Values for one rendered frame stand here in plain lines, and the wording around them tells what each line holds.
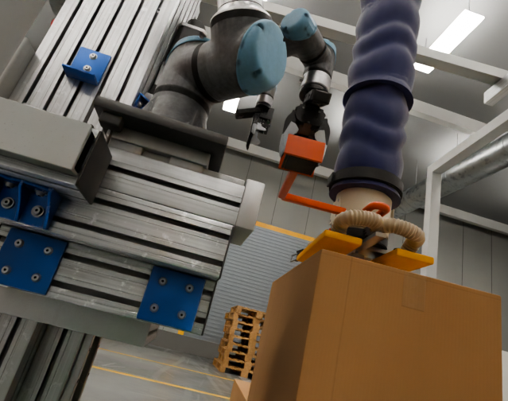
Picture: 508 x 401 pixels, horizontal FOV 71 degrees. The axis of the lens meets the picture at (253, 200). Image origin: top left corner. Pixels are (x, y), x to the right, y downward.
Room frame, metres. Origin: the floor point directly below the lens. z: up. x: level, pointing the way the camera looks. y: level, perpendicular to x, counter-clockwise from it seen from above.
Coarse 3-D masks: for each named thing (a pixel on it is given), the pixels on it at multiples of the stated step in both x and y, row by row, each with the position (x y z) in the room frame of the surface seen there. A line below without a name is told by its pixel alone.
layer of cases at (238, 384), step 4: (236, 380) 1.85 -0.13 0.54; (240, 380) 1.89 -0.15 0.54; (236, 384) 1.76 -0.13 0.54; (240, 384) 1.74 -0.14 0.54; (244, 384) 1.78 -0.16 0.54; (248, 384) 1.81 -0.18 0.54; (232, 388) 1.89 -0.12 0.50; (236, 388) 1.73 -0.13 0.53; (240, 388) 1.62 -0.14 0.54; (244, 388) 1.65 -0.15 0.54; (248, 388) 1.68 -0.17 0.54; (232, 392) 1.85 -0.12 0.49; (236, 392) 1.70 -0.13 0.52; (240, 392) 1.56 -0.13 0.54; (244, 392) 1.53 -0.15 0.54; (248, 392) 1.56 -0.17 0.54; (232, 396) 1.82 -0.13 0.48; (236, 396) 1.66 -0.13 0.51; (240, 396) 1.54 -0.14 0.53; (244, 396) 1.44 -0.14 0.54; (232, 400) 1.78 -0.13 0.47; (236, 400) 1.63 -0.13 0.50; (240, 400) 1.51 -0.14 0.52; (244, 400) 1.40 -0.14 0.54
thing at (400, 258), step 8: (384, 256) 0.93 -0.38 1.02; (392, 256) 0.89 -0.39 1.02; (400, 256) 0.87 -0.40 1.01; (408, 256) 0.86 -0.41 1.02; (416, 256) 0.86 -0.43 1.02; (424, 256) 0.86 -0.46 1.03; (384, 264) 0.97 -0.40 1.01; (392, 264) 0.95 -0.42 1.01; (400, 264) 0.93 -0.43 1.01; (408, 264) 0.92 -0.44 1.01; (416, 264) 0.90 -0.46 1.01; (424, 264) 0.88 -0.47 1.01
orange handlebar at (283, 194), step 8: (288, 176) 0.83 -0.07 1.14; (296, 176) 0.81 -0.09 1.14; (288, 184) 0.87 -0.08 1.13; (280, 192) 0.94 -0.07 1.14; (288, 192) 0.93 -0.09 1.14; (288, 200) 0.98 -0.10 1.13; (296, 200) 0.97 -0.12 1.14; (304, 200) 0.97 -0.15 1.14; (312, 200) 0.97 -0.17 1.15; (320, 208) 0.98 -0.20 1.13; (328, 208) 0.98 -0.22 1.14; (336, 208) 0.98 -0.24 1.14; (344, 208) 0.98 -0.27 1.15; (368, 208) 0.90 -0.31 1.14; (376, 208) 0.88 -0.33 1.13; (384, 208) 0.87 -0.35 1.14
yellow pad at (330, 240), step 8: (328, 232) 0.86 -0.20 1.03; (336, 232) 0.86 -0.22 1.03; (320, 240) 0.90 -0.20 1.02; (328, 240) 0.89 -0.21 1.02; (336, 240) 0.87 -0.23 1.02; (344, 240) 0.86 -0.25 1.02; (352, 240) 0.86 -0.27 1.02; (360, 240) 0.86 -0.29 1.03; (312, 248) 1.00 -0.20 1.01; (320, 248) 0.98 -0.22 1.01; (328, 248) 0.96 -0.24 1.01; (336, 248) 0.94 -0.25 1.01; (344, 248) 0.92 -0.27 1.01; (352, 248) 0.90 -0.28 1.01; (304, 256) 1.11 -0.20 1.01
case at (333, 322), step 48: (288, 288) 1.00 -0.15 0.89; (336, 288) 0.72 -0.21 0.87; (384, 288) 0.72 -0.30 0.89; (432, 288) 0.73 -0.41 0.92; (288, 336) 0.88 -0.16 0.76; (336, 336) 0.72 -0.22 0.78; (384, 336) 0.72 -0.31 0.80; (432, 336) 0.73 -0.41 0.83; (480, 336) 0.73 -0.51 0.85; (288, 384) 0.80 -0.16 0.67; (336, 384) 0.72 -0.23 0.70; (384, 384) 0.72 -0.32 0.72; (432, 384) 0.73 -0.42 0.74; (480, 384) 0.73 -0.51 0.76
